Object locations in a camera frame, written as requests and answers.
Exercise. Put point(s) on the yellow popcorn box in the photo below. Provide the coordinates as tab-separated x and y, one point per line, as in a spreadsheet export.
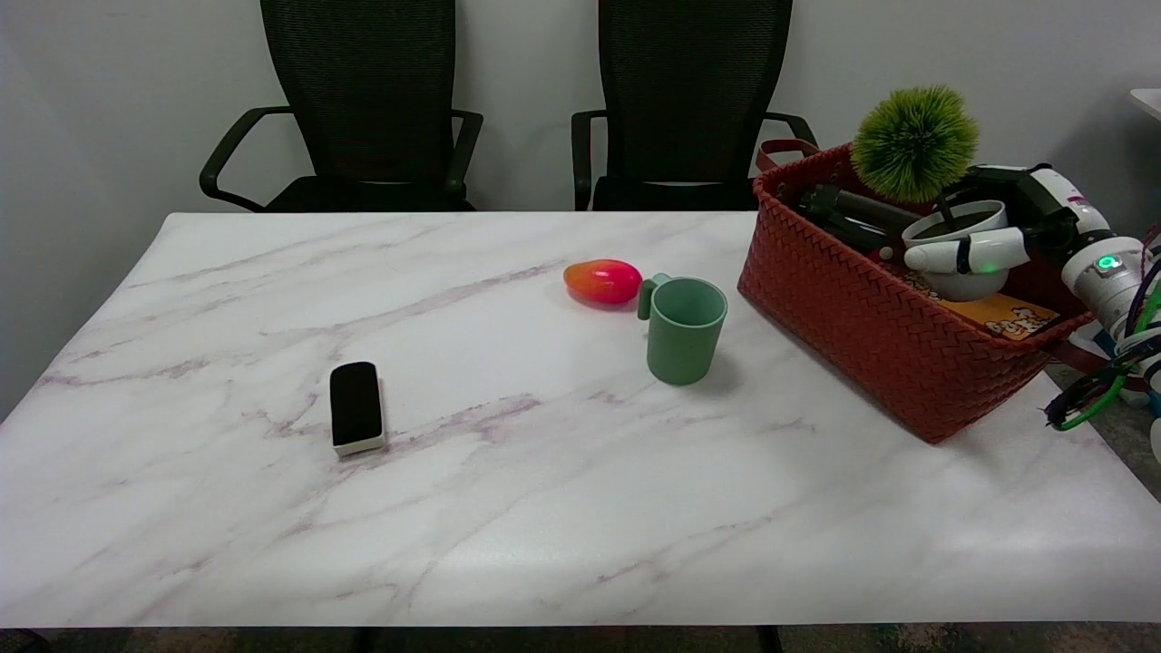
1007	316

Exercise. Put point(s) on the black whiteboard eraser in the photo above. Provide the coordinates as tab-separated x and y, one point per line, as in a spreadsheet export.
356	407

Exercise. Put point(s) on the white table corner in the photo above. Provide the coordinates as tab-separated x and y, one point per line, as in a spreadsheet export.
1147	102

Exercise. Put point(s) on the green mug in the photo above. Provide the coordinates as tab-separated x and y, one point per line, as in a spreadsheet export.
682	328

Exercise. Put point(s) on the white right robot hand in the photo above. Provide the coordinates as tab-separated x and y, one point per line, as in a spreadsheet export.
1007	231

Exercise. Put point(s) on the black folded tool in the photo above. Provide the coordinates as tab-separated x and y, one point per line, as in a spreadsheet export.
843	218

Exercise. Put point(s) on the green ball plant white pot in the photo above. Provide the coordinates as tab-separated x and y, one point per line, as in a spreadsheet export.
925	172

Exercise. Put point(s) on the black mesh office chair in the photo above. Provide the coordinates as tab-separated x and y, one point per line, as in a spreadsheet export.
689	100
349	100

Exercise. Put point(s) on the red orange mango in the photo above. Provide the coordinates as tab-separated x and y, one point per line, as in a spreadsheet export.
603	280

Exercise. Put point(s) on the brown woven storage basket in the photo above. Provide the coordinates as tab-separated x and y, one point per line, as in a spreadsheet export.
898	336

